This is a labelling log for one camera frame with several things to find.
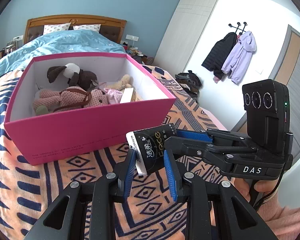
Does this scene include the black jacket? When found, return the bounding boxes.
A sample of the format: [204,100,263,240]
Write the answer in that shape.
[201,32,238,80]

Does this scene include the blue duvet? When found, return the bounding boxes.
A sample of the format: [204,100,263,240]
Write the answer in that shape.
[0,29,127,85]

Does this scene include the person's right forearm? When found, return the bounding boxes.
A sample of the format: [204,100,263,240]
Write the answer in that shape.
[256,192,300,240]

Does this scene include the bedside table clutter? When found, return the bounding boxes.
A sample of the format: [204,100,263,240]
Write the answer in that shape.
[122,44,155,65]

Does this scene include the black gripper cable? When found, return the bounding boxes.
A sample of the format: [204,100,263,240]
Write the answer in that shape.
[255,152,294,209]

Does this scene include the dark backpack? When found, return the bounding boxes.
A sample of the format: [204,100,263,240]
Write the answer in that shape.
[174,70,202,98]

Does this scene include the pink knitted bunny plush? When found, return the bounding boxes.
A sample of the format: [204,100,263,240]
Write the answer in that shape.
[32,85,110,113]

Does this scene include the pink cardboard box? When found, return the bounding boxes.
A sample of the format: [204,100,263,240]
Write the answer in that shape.
[4,52,177,166]

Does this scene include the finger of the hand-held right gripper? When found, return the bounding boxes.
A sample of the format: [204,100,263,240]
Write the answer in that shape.
[176,129,245,147]
[164,135,237,170]

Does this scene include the beige wardrobe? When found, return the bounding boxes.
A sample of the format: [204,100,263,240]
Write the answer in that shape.
[154,0,223,68]

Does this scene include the wooden headboard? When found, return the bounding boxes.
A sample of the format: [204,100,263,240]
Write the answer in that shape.
[24,15,127,45]

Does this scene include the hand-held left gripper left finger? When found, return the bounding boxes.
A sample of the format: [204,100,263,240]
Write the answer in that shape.
[22,149,137,240]

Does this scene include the lilac jacket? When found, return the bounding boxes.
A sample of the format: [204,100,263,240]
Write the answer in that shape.
[221,31,257,85]

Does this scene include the brown plush with white head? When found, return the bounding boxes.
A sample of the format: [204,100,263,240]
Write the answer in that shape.
[47,63,99,90]

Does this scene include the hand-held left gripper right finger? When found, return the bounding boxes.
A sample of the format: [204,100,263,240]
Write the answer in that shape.
[163,149,278,240]

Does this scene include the black wall coat hook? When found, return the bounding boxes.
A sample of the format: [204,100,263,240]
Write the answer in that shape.
[228,22,248,36]

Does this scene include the pink brocade sachet pouch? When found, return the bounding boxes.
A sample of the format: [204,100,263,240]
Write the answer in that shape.
[104,87,124,104]

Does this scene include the person's right hand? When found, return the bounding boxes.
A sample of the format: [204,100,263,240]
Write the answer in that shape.
[234,177,278,207]

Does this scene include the black tissue pack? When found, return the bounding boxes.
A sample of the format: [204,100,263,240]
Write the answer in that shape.
[126,123,180,176]

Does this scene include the green turtle plush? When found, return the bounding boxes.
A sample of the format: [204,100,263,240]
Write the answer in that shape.
[35,105,49,116]

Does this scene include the bedside cosmetics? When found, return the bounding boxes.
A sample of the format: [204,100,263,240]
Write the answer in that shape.
[0,40,18,55]

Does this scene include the grey framed door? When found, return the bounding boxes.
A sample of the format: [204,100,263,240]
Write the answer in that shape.
[234,24,300,170]

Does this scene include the yellow tissue pack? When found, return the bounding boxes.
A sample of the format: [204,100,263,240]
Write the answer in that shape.
[120,87,142,103]

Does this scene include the orange navy patterned blanket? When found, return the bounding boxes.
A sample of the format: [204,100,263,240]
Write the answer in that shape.
[0,64,228,240]

